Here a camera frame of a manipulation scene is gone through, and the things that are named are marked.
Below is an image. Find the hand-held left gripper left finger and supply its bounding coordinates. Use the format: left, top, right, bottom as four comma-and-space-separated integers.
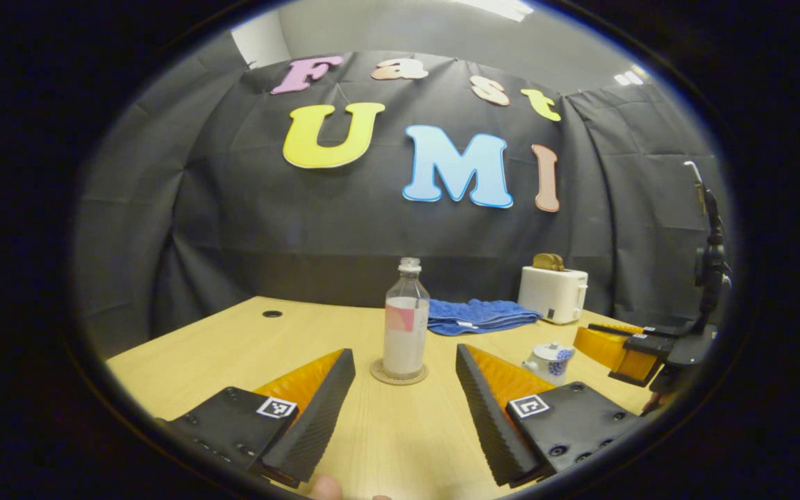
156, 349, 357, 489

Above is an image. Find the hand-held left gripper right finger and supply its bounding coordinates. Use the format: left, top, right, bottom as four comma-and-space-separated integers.
456, 344, 644, 487

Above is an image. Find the white blue-patterned teacup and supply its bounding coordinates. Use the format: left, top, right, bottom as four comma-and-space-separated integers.
522, 353, 574, 387

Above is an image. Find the round brown coaster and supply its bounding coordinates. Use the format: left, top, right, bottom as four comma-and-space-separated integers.
370, 358, 429, 386

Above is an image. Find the clear plastic water bottle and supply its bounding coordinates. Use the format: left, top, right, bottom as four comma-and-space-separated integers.
382, 258, 431, 379

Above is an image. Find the white toaster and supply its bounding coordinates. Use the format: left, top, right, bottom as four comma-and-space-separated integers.
517, 266, 589, 325

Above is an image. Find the folded blue towel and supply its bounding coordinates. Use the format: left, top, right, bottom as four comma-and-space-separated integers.
428, 299, 543, 337

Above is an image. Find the black backdrop cloth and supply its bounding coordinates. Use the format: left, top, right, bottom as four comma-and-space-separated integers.
74, 28, 731, 341

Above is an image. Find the long ceiling light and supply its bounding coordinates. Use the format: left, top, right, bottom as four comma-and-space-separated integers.
456, 0, 534, 22

